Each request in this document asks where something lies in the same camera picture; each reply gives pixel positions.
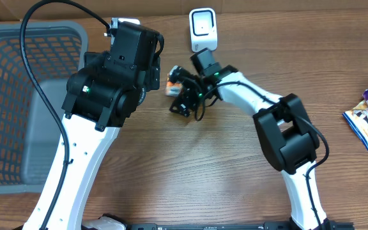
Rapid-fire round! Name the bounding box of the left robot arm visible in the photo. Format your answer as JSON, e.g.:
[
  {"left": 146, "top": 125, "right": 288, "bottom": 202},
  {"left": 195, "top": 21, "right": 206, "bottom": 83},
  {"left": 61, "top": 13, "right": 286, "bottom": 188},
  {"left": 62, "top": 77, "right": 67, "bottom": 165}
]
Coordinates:
[{"left": 24, "top": 19, "right": 164, "bottom": 229}]

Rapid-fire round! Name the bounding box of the grey plastic mesh basket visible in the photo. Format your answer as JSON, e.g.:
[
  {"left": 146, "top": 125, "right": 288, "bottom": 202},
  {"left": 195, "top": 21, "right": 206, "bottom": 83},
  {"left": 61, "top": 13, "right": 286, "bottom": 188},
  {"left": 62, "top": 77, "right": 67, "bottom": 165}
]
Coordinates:
[{"left": 0, "top": 21, "right": 88, "bottom": 194}]

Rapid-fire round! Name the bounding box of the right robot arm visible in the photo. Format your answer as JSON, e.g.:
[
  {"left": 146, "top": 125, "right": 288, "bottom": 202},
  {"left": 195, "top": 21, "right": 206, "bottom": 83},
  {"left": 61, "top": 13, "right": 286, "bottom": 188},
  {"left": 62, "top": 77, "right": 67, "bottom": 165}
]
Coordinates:
[{"left": 168, "top": 49, "right": 327, "bottom": 229}]

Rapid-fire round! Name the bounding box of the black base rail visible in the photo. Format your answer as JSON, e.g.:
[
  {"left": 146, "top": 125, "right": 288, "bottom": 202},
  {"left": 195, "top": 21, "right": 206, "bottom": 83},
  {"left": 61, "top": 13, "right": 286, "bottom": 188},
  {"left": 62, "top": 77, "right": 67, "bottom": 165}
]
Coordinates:
[{"left": 81, "top": 213, "right": 355, "bottom": 230}]

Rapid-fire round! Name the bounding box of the white barcode scanner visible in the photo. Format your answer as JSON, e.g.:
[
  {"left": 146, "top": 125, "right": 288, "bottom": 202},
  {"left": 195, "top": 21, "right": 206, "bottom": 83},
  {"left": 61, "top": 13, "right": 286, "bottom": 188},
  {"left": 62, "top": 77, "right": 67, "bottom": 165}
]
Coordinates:
[{"left": 188, "top": 8, "right": 218, "bottom": 52}]

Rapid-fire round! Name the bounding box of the small orange juice carton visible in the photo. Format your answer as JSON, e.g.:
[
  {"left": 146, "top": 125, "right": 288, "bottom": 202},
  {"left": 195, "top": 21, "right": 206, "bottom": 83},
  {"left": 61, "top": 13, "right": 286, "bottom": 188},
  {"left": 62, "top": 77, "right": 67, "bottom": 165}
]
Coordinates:
[{"left": 165, "top": 75, "right": 182, "bottom": 97}]

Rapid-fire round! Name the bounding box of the yellow snack bag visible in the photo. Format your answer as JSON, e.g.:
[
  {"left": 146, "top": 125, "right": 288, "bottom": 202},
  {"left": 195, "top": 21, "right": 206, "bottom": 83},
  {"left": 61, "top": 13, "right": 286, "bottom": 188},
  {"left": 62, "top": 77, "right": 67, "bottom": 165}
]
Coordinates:
[{"left": 342, "top": 100, "right": 368, "bottom": 151}]

